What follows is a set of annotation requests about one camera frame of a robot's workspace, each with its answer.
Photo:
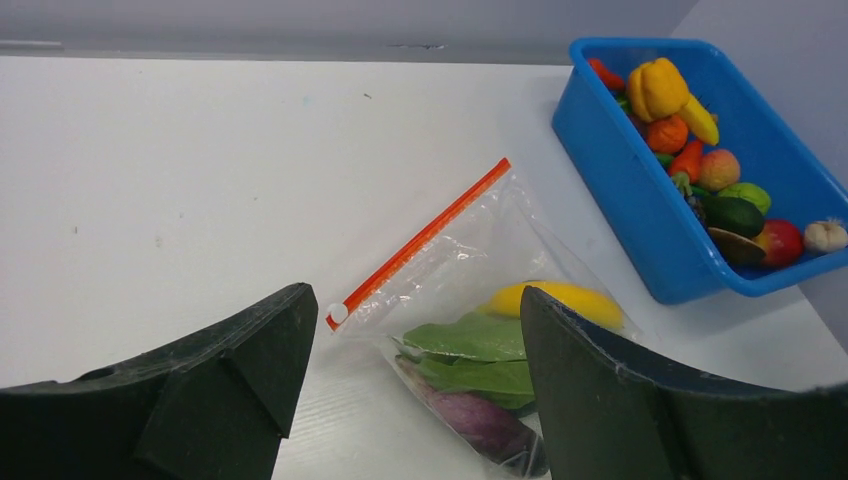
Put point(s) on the orange carrot toy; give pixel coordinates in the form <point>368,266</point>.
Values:
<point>684,171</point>

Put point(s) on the purple eggplant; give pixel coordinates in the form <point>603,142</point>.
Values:
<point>489,429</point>

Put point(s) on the yellow banana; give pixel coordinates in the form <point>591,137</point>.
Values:
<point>593,305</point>
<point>700,122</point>

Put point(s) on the green leafy vegetable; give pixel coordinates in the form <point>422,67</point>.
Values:
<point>478,353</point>

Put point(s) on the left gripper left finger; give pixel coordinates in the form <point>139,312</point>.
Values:
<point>214,404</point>

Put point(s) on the blue plastic bin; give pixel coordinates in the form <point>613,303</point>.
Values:
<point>666,244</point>

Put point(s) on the red chili pepper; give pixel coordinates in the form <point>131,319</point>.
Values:
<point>611,80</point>

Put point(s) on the peach fruit toy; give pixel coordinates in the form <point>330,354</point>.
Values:
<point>718,169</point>

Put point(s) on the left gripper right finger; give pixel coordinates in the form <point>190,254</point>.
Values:
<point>613,409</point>

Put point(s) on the clear zip bag orange zipper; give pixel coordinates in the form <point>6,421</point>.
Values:
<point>487,239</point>

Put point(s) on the white garlic bulb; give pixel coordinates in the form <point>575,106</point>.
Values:
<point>825,237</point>

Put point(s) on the brown mushroom toy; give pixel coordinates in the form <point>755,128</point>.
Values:
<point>736,249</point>

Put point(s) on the small green leaf toy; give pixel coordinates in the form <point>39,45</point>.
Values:
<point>624,104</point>

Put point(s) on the green apple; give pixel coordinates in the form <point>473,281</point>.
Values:
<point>750,192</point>

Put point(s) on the yellow bell pepper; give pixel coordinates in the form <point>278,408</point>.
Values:
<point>656,90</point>

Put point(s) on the red tomato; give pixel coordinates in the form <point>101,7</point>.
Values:
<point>667,136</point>

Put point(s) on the green avocado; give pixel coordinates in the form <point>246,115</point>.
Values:
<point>733,214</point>

